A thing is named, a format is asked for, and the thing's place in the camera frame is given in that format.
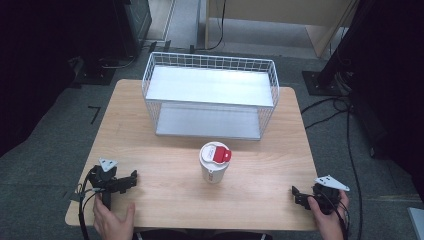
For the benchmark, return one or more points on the grey box corner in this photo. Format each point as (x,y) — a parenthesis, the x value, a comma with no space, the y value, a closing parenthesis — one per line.
(417,221)

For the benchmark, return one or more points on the person's right hand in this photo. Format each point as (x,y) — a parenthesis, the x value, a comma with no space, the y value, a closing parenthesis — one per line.
(328,225)

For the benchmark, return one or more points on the white cup with red lid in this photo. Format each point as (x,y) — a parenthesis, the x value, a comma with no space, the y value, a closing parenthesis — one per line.
(213,170)

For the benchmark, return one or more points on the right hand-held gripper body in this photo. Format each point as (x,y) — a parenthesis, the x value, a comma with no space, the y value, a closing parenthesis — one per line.
(328,193)

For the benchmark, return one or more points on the light wooden cabinet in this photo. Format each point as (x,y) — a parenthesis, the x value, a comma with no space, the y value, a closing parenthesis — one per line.
(266,11)

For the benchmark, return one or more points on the black flat stand foot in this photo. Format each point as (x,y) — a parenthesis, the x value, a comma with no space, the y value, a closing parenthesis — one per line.
(93,76)

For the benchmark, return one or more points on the black stand base plate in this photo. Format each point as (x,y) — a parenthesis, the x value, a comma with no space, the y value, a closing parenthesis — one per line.
(321,83)

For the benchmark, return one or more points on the person's left hand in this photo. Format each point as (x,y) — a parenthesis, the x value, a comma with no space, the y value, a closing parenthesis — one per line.
(111,221)

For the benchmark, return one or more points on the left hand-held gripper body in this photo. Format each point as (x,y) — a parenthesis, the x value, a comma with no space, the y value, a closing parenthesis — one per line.
(106,178)

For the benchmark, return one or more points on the dark equipment cabinet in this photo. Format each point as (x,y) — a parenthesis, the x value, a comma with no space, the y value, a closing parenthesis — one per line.
(133,26)

